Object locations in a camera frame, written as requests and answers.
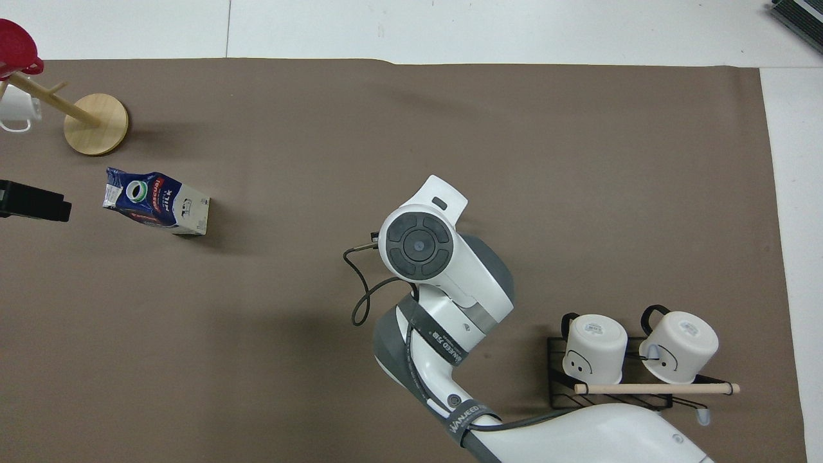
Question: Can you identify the black wire cup rack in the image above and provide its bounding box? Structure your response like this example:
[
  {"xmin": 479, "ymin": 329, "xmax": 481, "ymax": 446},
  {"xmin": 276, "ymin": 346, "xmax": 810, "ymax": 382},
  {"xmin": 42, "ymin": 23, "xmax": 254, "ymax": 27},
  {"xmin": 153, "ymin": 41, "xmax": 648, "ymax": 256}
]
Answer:
[{"xmin": 547, "ymin": 334, "xmax": 740, "ymax": 426}]

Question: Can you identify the blue and white milk carton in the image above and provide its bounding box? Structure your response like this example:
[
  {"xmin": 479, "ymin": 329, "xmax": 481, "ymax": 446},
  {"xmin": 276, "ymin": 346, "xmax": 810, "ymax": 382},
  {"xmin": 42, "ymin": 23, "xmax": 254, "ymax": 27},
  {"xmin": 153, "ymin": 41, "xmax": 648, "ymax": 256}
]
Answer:
[{"xmin": 102, "ymin": 167, "xmax": 212, "ymax": 237}]

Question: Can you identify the white cup with black handle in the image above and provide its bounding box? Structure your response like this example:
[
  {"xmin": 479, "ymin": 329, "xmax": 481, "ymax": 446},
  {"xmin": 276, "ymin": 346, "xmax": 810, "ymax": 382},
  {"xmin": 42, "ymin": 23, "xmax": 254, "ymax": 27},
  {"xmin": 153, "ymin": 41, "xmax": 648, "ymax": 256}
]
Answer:
[
  {"xmin": 561, "ymin": 312, "xmax": 629, "ymax": 385},
  {"xmin": 638, "ymin": 304, "xmax": 720, "ymax": 385}
]

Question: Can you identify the wooden mug tree stand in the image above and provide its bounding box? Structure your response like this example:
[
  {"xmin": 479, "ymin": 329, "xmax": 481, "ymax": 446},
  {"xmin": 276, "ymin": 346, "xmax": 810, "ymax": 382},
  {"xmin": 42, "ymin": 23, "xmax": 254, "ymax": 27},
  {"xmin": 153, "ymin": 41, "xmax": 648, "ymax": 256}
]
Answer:
[{"xmin": 0, "ymin": 71, "xmax": 130, "ymax": 157}]

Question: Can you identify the red cup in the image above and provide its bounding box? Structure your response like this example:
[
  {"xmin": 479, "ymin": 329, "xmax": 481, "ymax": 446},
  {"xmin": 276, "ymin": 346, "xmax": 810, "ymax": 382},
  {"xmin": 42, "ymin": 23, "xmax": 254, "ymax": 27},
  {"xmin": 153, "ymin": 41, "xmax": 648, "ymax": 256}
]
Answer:
[{"xmin": 0, "ymin": 18, "xmax": 45, "ymax": 82}]

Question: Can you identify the wooden rod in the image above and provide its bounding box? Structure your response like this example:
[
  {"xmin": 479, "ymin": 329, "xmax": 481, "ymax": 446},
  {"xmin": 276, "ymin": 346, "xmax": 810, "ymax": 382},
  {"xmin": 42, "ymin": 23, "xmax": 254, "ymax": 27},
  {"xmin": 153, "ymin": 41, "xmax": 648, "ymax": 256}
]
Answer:
[{"xmin": 574, "ymin": 382, "xmax": 741, "ymax": 395}]

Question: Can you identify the plain white cup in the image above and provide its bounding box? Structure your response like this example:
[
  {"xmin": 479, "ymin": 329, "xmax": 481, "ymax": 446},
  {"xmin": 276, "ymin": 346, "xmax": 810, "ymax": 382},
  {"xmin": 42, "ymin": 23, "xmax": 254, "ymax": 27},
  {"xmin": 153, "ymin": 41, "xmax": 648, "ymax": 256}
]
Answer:
[{"xmin": 0, "ymin": 82, "xmax": 43, "ymax": 134}]

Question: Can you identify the black cable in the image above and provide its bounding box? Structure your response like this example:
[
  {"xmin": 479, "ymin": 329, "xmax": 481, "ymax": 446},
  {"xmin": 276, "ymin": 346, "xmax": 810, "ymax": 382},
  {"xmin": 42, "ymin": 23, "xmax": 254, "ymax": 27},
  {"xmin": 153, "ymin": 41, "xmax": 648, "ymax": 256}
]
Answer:
[{"xmin": 343, "ymin": 233, "xmax": 419, "ymax": 327}]

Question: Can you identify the black stand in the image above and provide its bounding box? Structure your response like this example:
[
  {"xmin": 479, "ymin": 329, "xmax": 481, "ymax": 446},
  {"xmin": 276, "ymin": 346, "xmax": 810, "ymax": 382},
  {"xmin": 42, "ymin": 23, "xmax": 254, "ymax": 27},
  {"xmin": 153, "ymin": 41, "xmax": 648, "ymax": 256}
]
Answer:
[{"xmin": 770, "ymin": 0, "xmax": 823, "ymax": 47}]

